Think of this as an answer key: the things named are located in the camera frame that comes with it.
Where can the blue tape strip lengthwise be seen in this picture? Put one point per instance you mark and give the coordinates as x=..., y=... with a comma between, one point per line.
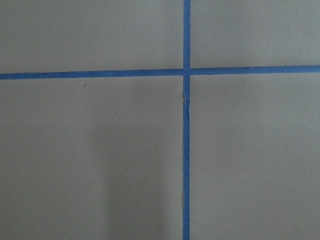
x=186, y=118

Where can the blue tape strip crosswise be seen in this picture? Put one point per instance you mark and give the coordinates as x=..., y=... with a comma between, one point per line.
x=163, y=72

